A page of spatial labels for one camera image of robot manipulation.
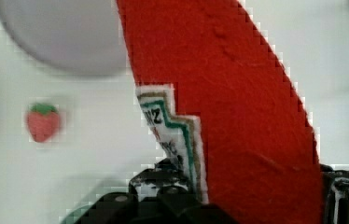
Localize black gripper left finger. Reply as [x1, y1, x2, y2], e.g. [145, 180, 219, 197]
[73, 159, 238, 224]

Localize red plush ketchup bottle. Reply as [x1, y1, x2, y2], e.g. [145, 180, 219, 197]
[117, 0, 322, 224]

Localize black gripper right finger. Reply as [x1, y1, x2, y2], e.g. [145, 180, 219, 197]
[320, 164, 349, 224]

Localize grey round plate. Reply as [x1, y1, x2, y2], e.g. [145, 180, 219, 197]
[0, 0, 127, 76]

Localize pink strawberry toy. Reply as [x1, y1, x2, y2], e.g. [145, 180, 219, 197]
[26, 104, 61, 143]

